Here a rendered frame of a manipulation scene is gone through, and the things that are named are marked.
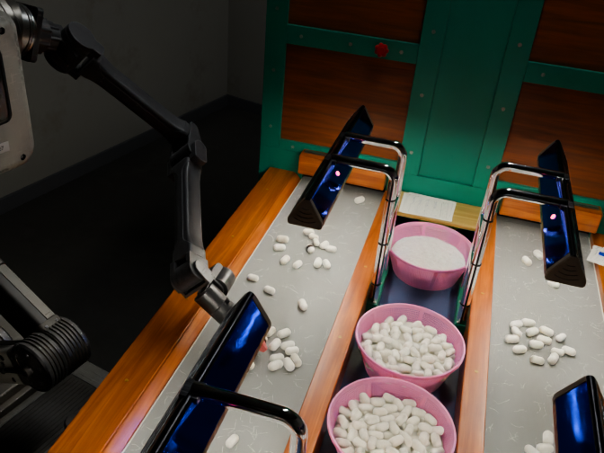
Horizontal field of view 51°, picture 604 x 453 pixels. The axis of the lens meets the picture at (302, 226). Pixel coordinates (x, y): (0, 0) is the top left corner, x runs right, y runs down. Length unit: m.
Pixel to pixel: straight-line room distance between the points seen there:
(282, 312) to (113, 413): 0.51
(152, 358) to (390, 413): 0.54
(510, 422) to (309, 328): 0.51
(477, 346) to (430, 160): 0.76
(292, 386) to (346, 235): 0.67
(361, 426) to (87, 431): 0.55
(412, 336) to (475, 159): 0.72
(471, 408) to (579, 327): 0.49
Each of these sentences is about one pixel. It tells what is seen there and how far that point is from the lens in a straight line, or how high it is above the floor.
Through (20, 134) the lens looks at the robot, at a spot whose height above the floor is 1.20.
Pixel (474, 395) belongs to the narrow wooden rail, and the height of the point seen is 0.77.
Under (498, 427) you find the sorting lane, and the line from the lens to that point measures 1.50.
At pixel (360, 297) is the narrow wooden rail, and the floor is 0.76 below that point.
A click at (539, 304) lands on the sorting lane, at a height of 0.74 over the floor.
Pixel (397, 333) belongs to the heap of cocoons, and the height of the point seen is 0.74.
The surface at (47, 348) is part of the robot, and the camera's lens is 1.54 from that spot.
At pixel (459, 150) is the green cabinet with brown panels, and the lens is 2.14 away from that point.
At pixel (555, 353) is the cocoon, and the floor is 0.76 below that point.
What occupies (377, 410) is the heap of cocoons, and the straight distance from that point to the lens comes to 1.45.
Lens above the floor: 1.79
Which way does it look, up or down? 32 degrees down
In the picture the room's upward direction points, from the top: 5 degrees clockwise
